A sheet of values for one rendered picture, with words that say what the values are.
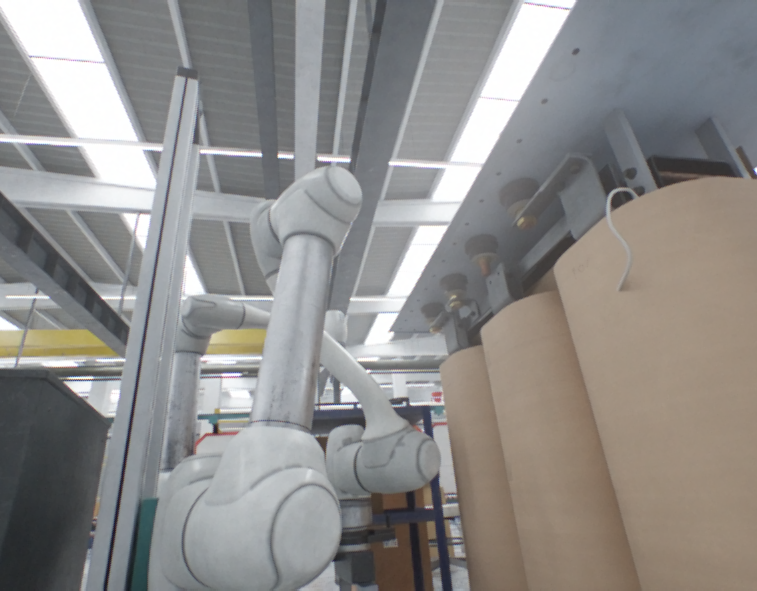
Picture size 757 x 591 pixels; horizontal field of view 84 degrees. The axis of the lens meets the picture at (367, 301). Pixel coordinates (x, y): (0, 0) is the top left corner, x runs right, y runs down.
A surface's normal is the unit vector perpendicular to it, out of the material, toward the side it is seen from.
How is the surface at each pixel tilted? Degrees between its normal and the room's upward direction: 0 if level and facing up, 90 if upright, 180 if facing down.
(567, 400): 90
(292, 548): 94
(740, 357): 90
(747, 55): 180
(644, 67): 180
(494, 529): 90
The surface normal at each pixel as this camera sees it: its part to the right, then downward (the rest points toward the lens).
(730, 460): -0.82, -0.18
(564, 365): -0.37, -0.36
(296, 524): 0.71, -0.21
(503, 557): -0.62, -0.29
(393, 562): 0.16, -0.42
